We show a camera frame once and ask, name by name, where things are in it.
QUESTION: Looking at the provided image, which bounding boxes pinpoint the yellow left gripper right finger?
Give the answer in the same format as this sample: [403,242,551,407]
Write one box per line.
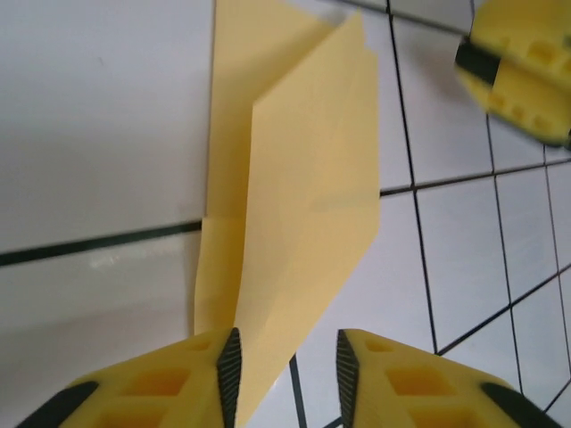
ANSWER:
[336,328,563,428]

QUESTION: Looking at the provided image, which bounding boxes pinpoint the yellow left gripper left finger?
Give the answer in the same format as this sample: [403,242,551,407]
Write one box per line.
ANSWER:
[17,327,244,428]

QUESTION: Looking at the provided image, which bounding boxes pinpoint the yellow cloth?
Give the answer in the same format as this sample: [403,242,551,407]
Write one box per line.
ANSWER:
[194,0,383,428]

